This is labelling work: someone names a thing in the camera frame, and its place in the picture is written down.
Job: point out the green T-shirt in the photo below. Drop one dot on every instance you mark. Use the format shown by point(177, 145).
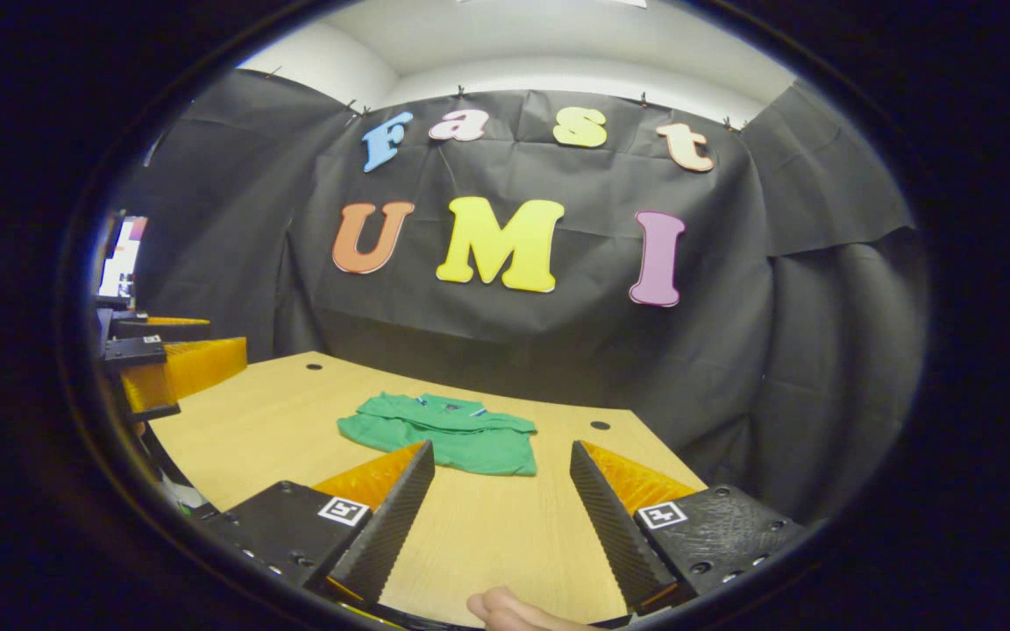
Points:
point(452, 434)

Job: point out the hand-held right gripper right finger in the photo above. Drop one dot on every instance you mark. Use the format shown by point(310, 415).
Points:
point(615, 526)

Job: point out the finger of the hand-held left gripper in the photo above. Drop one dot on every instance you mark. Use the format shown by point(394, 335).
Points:
point(163, 329)
point(189, 368)

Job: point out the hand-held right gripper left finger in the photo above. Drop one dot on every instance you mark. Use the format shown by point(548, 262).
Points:
point(387, 526)

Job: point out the black backdrop cloth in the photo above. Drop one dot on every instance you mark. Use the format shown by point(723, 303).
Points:
point(558, 342)

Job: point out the computer monitor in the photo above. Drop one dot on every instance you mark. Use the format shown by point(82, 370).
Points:
point(124, 258)

